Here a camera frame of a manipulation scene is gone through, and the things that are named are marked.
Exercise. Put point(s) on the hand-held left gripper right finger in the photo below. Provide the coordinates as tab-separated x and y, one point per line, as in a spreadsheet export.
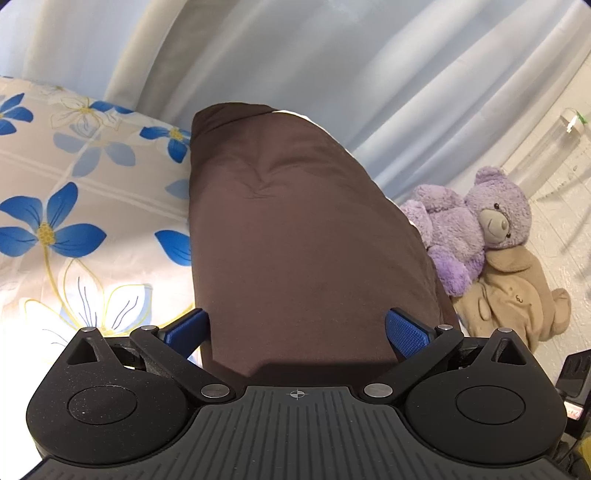
408	332

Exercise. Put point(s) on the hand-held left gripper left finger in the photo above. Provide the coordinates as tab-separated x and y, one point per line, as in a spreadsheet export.
187	330

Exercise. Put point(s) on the brown pillow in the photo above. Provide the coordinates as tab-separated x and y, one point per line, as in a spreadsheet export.
295	230

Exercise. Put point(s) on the purple teddy bear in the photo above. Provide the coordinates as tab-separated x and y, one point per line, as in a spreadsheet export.
443	230

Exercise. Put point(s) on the tan plush toy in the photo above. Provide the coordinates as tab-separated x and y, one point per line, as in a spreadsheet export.
512	295

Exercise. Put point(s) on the blue floral bed sheet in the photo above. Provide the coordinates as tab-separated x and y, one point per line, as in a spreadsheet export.
69	161

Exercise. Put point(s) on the clear plastic tube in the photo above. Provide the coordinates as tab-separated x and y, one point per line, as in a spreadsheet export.
549	143

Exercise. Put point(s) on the white sheer curtain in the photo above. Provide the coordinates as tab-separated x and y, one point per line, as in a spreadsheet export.
415	69

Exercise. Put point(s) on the cream curtain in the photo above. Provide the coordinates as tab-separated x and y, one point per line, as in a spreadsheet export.
152	55

